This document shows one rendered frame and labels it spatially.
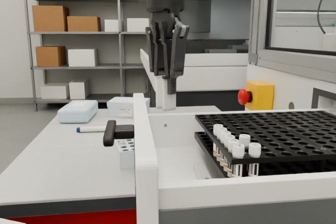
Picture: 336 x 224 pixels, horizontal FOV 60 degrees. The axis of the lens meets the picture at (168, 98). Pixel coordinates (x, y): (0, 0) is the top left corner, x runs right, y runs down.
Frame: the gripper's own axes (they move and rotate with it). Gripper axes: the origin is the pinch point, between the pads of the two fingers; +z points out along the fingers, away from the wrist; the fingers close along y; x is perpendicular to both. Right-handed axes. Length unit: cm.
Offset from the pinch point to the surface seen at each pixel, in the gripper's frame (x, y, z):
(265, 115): 5.4, 21.4, 0.7
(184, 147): -4.0, 12.5, 7.1
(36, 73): 34, -432, 44
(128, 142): -6.5, -5.2, 11.2
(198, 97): 43, -44, 13
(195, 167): -8.5, 21.5, 6.0
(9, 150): -21, -240, 91
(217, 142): -9.0, 26.4, 0.7
